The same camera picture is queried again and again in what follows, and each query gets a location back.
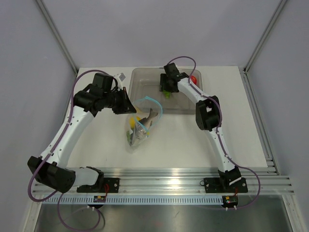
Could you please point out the aluminium frame post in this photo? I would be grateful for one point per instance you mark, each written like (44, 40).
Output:
(265, 35)
(55, 32)

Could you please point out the small circuit board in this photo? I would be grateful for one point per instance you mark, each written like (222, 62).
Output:
(231, 200)
(99, 199)

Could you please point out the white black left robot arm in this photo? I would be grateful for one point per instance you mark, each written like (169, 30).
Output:
(50, 168)

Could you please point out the grey toy fish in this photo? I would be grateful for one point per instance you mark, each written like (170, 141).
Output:
(142, 128)

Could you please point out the right small circuit board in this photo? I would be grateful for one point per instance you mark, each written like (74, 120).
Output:
(231, 200)

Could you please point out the clear zip top bag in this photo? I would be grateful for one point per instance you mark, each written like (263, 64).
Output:
(143, 107)

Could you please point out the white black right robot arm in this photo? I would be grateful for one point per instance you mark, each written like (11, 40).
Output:
(208, 117)

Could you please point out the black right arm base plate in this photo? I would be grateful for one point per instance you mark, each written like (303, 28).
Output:
(213, 185)

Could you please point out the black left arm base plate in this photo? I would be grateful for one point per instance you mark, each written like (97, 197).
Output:
(108, 186)

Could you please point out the left small circuit board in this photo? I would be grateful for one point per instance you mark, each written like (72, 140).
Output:
(99, 199)

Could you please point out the aluminium mounting rail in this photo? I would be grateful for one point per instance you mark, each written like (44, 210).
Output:
(186, 181)

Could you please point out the right aluminium frame post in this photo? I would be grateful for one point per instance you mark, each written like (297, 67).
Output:
(265, 35)

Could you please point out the clear grey plastic tray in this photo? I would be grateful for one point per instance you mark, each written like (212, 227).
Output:
(146, 82)

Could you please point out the green toy grapes bunch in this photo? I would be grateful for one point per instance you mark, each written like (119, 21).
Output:
(167, 94)

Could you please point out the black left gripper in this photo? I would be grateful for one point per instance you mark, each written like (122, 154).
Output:
(126, 106)

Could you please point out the white slotted cable duct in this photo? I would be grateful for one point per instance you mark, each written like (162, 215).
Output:
(138, 200)

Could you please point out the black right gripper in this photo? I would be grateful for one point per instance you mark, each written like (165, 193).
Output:
(163, 79)

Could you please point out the left aluminium frame post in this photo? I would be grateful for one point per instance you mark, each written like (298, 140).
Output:
(55, 32)

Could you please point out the red toy tomato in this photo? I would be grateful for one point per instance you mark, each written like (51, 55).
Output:
(193, 79)

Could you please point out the yellow toy lemon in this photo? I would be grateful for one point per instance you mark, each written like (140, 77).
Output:
(132, 121)

